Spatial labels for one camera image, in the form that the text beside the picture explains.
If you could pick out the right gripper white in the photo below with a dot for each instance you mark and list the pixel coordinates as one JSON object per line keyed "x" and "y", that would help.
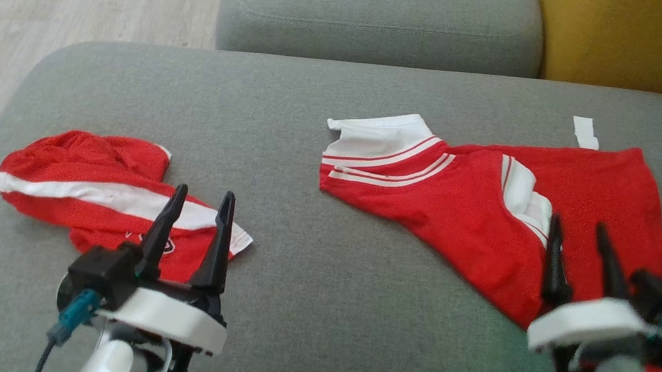
{"x": 592, "y": 319}

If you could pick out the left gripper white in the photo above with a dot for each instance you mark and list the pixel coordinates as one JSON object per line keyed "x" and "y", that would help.
{"x": 176, "y": 315}

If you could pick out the red shorts with white stripe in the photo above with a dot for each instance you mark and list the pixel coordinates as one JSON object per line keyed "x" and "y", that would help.
{"x": 88, "y": 156}

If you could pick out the red shirt with white collar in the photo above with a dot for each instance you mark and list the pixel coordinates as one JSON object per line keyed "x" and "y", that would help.
{"x": 461, "y": 208}

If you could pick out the grey and yellow sofa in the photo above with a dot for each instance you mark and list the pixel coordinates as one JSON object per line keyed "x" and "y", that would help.
{"x": 320, "y": 273}

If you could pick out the large yellow sofa back cushion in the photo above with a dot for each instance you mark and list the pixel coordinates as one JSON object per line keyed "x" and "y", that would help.
{"x": 639, "y": 40}

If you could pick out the grey sofa back cushion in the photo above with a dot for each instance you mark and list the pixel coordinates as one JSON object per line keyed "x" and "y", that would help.
{"x": 384, "y": 9}

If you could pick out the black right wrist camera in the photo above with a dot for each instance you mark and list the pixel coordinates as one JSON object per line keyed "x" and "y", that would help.
{"x": 659, "y": 293}

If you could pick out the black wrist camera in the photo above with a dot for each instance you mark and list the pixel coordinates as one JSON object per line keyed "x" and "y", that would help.
{"x": 659, "y": 293}
{"x": 102, "y": 272}

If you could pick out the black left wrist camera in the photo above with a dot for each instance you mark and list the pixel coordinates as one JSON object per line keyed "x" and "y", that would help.
{"x": 102, "y": 272}

